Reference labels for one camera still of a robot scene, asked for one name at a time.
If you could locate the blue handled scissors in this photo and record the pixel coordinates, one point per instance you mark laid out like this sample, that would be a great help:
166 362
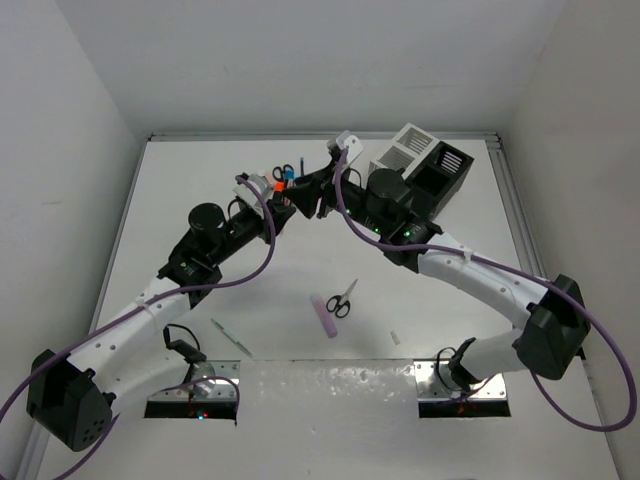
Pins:
278 172

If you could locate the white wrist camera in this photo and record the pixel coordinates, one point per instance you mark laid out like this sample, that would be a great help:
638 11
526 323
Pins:
345 142
255 190

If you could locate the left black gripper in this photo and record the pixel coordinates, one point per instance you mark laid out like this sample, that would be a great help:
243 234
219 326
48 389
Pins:
261 221

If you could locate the black slatted container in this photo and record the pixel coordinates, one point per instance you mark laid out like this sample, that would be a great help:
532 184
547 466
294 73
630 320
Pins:
436 179

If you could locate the purple highlighter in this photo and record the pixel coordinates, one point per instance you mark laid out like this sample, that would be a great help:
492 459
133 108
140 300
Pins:
324 315

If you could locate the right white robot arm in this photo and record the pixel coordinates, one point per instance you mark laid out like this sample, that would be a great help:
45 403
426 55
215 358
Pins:
548 321

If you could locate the orange capped black marker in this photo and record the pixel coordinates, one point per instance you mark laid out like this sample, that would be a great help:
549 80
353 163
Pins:
279 188

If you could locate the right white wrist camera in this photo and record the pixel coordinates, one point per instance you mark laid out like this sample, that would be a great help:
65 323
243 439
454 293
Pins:
345 142

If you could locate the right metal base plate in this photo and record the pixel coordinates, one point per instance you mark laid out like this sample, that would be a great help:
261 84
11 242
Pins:
431 390

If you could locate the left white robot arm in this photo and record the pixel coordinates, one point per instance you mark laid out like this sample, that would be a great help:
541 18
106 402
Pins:
75 396

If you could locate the white slatted container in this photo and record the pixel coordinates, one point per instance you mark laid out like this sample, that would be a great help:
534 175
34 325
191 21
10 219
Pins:
405 151

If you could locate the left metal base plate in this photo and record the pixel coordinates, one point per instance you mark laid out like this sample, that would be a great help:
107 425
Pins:
216 382

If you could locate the green pen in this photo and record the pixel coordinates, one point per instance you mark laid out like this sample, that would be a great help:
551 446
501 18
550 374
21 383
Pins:
229 336

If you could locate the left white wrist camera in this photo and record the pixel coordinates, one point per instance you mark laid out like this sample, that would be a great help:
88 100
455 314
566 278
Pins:
255 190

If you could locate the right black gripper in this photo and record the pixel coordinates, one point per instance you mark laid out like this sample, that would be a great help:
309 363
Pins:
306 191

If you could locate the metal base plate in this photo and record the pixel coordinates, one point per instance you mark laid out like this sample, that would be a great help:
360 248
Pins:
431 390
216 382

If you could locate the black handled scissors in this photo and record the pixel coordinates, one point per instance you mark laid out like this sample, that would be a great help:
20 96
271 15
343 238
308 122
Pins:
339 305

